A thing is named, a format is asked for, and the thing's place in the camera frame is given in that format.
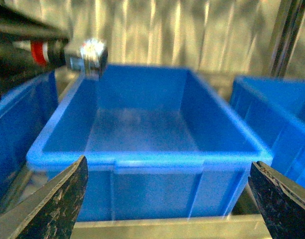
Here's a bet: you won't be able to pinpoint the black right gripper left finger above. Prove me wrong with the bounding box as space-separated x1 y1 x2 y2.
0 155 88 239

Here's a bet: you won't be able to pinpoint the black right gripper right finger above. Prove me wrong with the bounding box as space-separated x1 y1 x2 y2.
248 161 305 239

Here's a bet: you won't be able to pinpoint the red mushroom push button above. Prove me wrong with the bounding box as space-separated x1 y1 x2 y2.
30 38 108 80

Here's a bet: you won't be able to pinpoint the blue bin with buttons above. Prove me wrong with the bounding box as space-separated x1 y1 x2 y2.
0 71 58 200

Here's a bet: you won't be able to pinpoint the metal shelf front bar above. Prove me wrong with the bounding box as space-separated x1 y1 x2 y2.
71 215 271 239

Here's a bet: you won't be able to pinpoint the blue bin at right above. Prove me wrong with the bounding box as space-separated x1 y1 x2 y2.
230 76 305 188

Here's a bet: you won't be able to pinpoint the empty blue middle bin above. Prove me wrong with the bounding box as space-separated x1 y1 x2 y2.
26 65 273 222

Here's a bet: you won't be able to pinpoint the metal rack upright post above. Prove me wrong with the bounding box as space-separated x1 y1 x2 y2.
269 0 305 78

